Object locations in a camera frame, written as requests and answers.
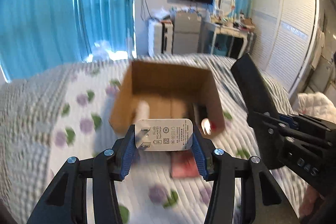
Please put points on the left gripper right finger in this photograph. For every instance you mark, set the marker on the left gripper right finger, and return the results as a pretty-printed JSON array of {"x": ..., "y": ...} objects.
[{"x": 243, "y": 186}]

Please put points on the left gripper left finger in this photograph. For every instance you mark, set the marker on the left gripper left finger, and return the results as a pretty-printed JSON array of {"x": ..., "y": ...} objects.
[{"x": 65, "y": 199}]

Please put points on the black TV remote control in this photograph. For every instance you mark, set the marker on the black TV remote control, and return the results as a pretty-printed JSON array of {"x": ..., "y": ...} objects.
[{"x": 256, "y": 98}]

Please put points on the red rose compact case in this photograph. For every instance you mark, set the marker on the red rose compact case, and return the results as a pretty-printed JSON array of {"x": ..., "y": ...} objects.
[{"x": 183, "y": 165}]

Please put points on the white Huawei charger plug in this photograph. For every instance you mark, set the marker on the white Huawei charger plug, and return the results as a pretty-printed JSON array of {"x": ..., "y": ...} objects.
[{"x": 160, "y": 135}]

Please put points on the floral quilted bedspread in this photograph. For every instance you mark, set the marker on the floral quilted bedspread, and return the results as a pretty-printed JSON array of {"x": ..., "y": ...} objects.
[{"x": 65, "y": 112}]

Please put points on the white louvered wardrobe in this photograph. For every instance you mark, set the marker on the white louvered wardrobe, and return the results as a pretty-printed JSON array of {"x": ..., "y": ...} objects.
[{"x": 286, "y": 32}]

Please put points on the white dressing table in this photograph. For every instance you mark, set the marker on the white dressing table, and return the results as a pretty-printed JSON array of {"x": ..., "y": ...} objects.
[{"x": 242, "y": 41}]

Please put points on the brown cardboard box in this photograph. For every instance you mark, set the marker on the brown cardboard box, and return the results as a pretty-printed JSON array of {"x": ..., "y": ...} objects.
[{"x": 165, "y": 90}]

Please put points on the oval white vanity mirror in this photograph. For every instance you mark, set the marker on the oval white vanity mirror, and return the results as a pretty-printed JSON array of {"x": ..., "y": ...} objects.
[{"x": 224, "y": 7}]

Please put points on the grey storage cabinet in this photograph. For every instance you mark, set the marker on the grey storage cabinet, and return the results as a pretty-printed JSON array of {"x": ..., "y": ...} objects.
[{"x": 187, "y": 27}]

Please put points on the white drawer unit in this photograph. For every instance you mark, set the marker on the white drawer unit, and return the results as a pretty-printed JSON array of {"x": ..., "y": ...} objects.
[{"x": 160, "y": 37}]

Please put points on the blue curtain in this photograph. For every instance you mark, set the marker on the blue curtain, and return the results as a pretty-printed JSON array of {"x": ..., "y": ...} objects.
[{"x": 37, "y": 35}]

